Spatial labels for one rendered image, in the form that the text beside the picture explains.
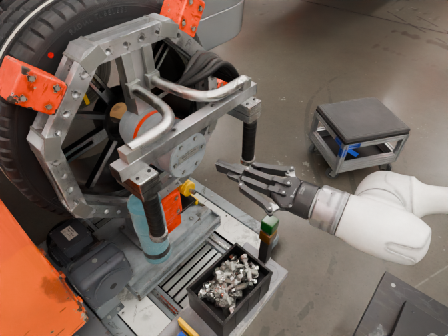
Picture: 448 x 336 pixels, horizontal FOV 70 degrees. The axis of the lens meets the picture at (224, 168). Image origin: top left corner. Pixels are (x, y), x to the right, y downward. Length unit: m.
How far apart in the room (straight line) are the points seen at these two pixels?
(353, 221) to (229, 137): 1.67
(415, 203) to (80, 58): 0.74
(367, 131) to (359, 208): 1.26
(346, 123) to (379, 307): 1.00
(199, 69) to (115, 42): 0.20
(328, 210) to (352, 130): 1.24
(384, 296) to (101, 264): 0.97
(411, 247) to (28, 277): 0.71
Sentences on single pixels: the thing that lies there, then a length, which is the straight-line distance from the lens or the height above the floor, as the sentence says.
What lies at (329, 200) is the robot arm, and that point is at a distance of 0.66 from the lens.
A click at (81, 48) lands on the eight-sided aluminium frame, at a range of 0.73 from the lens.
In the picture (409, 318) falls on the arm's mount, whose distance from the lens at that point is 1.28.
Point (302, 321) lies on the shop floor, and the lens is 1.52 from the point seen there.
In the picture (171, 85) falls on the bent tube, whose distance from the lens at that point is 0.77.
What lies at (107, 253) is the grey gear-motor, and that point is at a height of 0.40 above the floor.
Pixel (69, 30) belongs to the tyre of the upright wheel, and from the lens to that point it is 0.79.
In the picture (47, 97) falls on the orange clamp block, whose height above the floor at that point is 1.06.
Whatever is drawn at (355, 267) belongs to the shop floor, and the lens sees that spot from 1.70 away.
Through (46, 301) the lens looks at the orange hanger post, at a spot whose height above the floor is 0.71.
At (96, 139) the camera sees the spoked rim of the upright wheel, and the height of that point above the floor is 0.84.
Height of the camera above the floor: 1.39
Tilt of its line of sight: 44 degrees down
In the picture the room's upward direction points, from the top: straight up
